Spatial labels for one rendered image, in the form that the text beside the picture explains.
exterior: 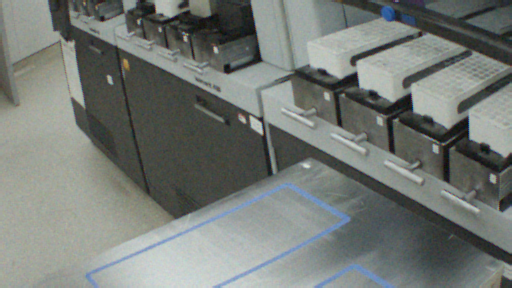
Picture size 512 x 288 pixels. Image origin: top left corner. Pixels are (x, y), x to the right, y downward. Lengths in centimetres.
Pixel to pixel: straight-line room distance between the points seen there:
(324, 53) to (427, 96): 29
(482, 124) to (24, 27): 398
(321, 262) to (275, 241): 8
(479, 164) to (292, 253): 35
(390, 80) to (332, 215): 36
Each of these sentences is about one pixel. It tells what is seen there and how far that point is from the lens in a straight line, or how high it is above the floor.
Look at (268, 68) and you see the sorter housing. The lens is 173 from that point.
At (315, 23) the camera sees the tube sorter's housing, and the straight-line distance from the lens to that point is 153.
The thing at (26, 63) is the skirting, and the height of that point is 5.
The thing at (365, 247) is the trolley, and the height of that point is 82.
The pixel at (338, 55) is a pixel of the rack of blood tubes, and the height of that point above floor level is 86.
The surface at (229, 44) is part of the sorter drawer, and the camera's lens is 173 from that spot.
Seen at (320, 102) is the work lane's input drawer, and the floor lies 77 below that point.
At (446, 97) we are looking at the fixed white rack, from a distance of 122.
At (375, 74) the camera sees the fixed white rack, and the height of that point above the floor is 86.
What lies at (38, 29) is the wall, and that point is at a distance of 484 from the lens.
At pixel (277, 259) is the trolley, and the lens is 95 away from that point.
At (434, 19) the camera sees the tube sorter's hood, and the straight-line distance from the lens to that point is 119.
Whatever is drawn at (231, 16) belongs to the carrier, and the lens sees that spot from 178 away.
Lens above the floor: 137
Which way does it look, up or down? 27 degrees down
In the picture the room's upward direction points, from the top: 10 degrees counter-clockwise
